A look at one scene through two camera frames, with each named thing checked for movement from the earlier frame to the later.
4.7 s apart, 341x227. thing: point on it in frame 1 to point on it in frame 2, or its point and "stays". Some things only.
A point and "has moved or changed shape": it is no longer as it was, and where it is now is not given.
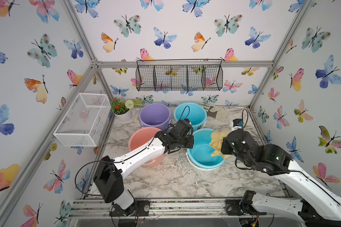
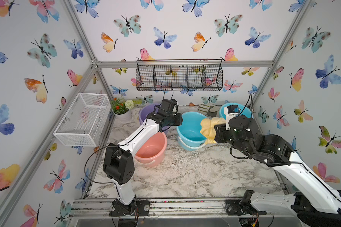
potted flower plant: (121, 109) stays
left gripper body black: (185, 143) to (173, 120)
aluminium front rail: (100, 207) stays
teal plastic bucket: (195, 113) has moved or changed shape
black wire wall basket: (180, 74) stays
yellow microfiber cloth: (216, 140) to (208, 128)
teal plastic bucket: (200, 157) to (247, 110)
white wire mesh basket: (83, 124) stays
